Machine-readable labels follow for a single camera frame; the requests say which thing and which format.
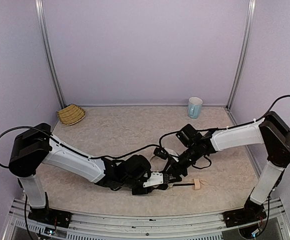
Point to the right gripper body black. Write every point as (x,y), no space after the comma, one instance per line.
(175,168)

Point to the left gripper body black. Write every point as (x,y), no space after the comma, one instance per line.
(140,189)

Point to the beige folding umbrella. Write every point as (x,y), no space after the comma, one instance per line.
(196,183)

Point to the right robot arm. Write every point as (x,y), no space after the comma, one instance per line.
(270,130)

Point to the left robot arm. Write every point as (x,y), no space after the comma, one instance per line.
(37,145)

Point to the light blue mug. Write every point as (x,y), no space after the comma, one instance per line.
(194,107)

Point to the yellow woven basket tray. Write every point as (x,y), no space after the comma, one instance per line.
(71,115)

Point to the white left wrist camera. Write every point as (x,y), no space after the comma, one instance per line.
(155,179)

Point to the aluminium front rail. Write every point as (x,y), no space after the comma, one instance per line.
(92,226)

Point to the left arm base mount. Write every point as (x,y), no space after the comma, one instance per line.
(50,216)

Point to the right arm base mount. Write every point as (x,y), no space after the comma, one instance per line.
(251,212)

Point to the right aluminium corner post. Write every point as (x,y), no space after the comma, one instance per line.
(243,53)

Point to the aluminium corner post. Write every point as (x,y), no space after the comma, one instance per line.
(243,53)
(48,53)

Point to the left aluminium corner post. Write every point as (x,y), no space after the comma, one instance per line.
(48,53)

